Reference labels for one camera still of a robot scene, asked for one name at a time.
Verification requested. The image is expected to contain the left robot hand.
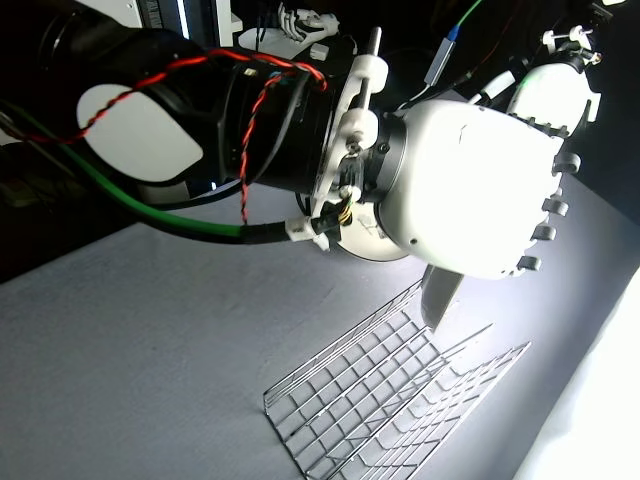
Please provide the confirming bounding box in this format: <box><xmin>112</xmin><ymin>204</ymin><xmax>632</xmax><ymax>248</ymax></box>
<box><xmin>467</xmin><ymin>52</ymin><xmax>601</xmax><ymax>146</ymax></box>

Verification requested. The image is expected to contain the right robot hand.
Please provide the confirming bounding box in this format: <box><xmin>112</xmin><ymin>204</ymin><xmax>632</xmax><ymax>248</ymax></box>
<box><xmin>377</xmin><ymin>97</ymin><xmax>584</xmax><ymax>281</ymax></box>

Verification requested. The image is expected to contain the white plate with black rim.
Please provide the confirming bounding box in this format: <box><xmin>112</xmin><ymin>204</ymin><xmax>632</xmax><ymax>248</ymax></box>
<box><xmin>421</xmin><ymin>263</ymin><xmax>467</xmax><ymax>332</ymax></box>
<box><xmin>327</xmin><ymin>212</ymin><xmax>409</xmax><ymax>265</ymax></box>

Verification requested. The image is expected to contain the grey adapter with blue plug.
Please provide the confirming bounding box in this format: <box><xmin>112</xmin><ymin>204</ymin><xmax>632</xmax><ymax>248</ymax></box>
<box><xmin>423</xmin><ymin>27</ymin><xmax>461</xmax><ymax>84</ymax></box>

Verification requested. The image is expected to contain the white skeletal hand model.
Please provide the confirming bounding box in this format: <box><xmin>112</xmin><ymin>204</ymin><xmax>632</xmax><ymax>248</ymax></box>
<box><xmin>277</xmin><ymin>0</ymin><xmax>341</xmax><ymax>44</ymax></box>

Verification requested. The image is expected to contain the white robot column with brush strip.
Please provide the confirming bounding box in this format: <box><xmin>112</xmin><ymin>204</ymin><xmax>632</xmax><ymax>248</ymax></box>
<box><xmin>112</xmin><ymin>0</ymin><xmax>244</xmax><ymax>51</ymax></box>

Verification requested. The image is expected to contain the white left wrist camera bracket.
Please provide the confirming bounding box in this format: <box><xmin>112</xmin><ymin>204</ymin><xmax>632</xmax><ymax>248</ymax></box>
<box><xmin>541</xmin><ymin>25</ymin><xmax>604</xmax><ymax>66</ymax></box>

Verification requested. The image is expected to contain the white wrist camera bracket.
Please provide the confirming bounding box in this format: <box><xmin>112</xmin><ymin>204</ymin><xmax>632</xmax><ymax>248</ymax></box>
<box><xmin>541</xmin><ymin>25</ymin><xmax>604</xmax><ymax>66</ymax></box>
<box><xmin>309</xmin><ymin>27</ymin><xmax>391</xmax><ymax>251</ymax></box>

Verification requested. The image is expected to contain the thin white cable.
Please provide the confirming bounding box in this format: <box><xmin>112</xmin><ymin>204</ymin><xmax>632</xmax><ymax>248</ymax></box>
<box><xmin>394</xmin><ymin>79</ymin><xmax>434</xmax><ymax>114</ymax></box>

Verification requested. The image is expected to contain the thin green cable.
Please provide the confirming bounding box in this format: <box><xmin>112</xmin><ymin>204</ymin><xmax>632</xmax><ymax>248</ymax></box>
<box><xmin>447</xmin><ymin>0</ymin><xmax>484</xmax><ymax>34</ymax></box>

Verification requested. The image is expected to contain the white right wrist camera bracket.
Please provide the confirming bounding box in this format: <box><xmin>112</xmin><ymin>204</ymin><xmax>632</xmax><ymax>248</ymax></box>
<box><xmin>309</xmin><ymin>27</ymin><xmax>391</xmax><ymax>251</ymax></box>

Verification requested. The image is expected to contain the red and black twisted wire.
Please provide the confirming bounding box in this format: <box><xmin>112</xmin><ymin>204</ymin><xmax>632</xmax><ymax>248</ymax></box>
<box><xmin>14</xmin><ymin>47</ymin><xmax>329</xmax><ymax>224</ymax></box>

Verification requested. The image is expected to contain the white curved base plate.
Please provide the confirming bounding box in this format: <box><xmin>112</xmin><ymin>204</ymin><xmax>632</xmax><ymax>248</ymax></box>
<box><xmin>238</xmin><ymin>27</ymin><xmax>311</xmax><ymax>59</ymax></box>

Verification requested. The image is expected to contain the chrome wire dish rack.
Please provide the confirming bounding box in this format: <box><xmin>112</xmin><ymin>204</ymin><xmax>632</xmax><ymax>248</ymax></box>
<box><xmin>262</xmin><ymin>279</ymin><xmax>532</xmax><ymax>480</ymax></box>

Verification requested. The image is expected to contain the thick green and black cable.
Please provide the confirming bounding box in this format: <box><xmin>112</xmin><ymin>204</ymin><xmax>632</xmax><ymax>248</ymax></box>
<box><xmin>0</xmin><ymin>99</ymin><xmax>321</xmax><ymax>246</ymax></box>

